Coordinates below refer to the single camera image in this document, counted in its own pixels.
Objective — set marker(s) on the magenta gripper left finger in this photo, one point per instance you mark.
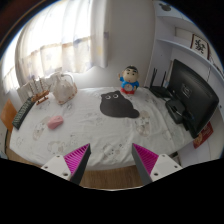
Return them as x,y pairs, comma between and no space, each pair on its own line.
70,167

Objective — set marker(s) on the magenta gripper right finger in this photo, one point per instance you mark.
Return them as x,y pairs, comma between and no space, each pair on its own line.
152,167

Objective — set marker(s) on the pink computer mouse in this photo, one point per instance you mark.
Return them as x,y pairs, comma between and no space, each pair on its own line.
54,122

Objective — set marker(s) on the black cat-shaped mouse pad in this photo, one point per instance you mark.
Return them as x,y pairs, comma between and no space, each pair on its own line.
114,104

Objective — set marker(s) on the white patterned tablecloth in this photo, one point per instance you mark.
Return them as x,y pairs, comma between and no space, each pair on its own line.
110,138

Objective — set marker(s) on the red booklet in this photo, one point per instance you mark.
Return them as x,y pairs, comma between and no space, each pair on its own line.
206,132

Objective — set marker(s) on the black keyboard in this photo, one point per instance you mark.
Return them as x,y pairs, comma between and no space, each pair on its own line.
22,113

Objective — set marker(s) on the black wifi router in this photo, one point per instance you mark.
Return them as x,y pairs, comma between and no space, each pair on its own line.
158,91

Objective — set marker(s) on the white teapot-shaped bag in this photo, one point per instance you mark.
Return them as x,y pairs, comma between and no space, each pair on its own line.
64,87

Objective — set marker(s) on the wooden model sailing ship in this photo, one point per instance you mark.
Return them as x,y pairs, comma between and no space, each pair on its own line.
39,94

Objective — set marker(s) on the wooden chair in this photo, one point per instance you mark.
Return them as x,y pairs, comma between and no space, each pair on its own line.
8,114

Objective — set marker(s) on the black computer monitor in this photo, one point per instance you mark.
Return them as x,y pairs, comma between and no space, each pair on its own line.
193,102

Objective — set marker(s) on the cartoon boy figurine clock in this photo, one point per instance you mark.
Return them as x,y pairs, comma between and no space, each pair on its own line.
129,80

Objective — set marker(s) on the sheer window curtain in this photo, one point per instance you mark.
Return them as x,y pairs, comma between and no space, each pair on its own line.
67,36

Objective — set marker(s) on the framed calligraphy picture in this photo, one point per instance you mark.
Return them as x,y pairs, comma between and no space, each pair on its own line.
200,46

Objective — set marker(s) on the white wall shelf unit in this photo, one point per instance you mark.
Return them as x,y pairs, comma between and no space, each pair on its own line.
172,40

